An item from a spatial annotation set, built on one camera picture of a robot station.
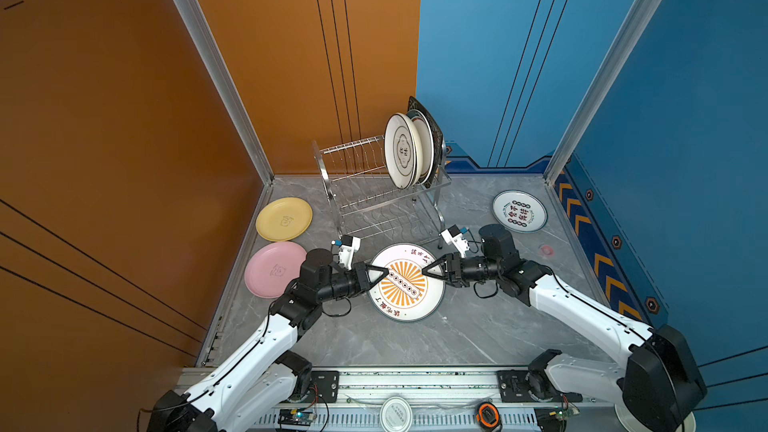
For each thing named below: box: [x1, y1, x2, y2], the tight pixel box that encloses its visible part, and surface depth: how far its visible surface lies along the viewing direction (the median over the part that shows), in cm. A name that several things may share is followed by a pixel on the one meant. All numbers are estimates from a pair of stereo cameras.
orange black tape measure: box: [476, 401, 501, 432], surface depth 68 cm
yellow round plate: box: [255, 197, 314, 242], surface depth 109 cm
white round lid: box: [379, 396, 413, 432], surface depth 66 cm
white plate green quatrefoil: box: [384, 113, 417, 190], surface depth 84 cm
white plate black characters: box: [492, 189, 549, 233], surface depth 111 cm
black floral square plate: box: [407, 96, 444, 189], surface depth 72 cm
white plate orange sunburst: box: [369, 243, 446, 323], surface depth 74 cm
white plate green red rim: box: [407, 109, 435, 185], surface depth 73 cm
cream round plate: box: [402, 113, 424, 187], surface depth 72 cm
